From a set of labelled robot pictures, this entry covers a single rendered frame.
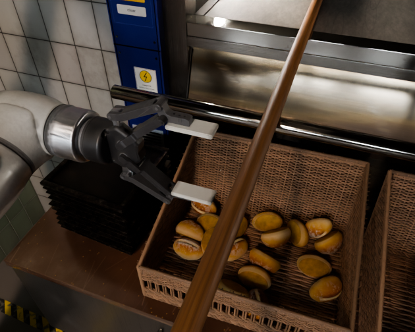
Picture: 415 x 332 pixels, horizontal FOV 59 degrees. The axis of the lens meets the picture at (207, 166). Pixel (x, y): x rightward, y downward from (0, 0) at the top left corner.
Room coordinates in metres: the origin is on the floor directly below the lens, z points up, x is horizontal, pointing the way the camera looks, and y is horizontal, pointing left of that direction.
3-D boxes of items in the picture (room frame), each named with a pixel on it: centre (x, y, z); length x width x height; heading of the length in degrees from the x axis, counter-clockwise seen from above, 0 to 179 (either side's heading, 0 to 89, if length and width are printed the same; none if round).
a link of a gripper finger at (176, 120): (0.42, 0.05, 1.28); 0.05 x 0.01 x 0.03; 70
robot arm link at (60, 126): (0.48, 0.22, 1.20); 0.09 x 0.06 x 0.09; 160
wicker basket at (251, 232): (0.66, -0.15, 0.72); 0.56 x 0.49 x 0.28; 72
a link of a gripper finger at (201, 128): (0.41, 0.02, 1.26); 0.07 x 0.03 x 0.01; 70
